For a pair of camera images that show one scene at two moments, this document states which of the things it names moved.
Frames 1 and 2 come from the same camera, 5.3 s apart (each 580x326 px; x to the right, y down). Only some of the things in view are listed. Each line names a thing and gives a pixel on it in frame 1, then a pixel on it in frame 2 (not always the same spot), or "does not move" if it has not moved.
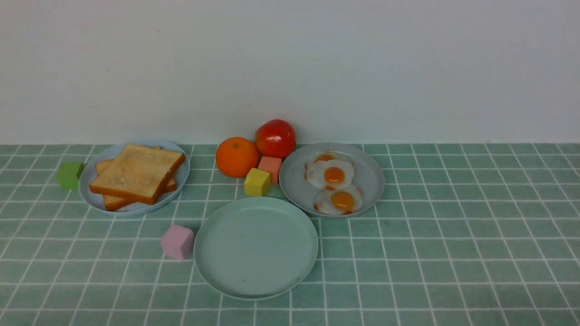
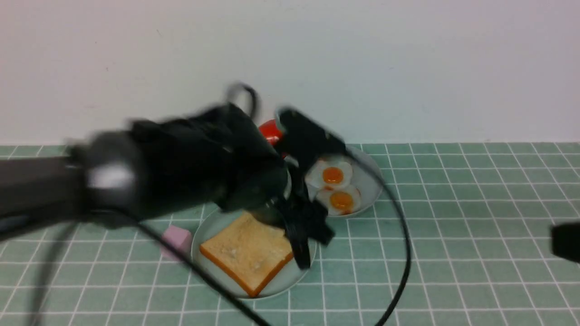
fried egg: [330, 173] does not move
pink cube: [177, 242] does not move
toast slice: [139, 174] to [252, 250]
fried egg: [340, 200] does not move
